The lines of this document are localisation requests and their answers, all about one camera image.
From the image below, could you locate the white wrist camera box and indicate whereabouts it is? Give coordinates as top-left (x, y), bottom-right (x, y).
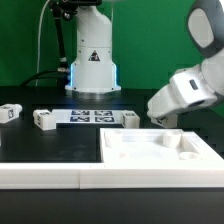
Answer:
top-left (169, 65), bottom-right (218, 112)

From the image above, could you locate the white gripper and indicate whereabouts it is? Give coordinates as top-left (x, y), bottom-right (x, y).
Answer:
top-left (147, 84), bottom-right (185, 119)

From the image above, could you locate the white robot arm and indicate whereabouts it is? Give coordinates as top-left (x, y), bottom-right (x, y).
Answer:
top-left (66, 0), bottom-right (224, 120)

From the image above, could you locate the black cable bundle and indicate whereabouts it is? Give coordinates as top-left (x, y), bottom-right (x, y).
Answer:
top-left (20, 69), bottom-right (70, 88)

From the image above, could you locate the white square tabletop part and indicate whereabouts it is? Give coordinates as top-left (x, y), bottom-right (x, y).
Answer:
top-left (100, 128), bottom-right (222, 163)

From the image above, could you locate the white marker tag sheet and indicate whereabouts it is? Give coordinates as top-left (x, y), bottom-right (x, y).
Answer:
top-left (52, 109), bottom-right (121, 124)

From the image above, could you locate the white U-shaped fence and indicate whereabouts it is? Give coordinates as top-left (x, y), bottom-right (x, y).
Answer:
top-left (0, 131), bottom-right (224, 190)

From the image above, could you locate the white cable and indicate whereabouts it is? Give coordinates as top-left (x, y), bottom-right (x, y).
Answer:
top-left (35, 0), bottom-right (51, 87)

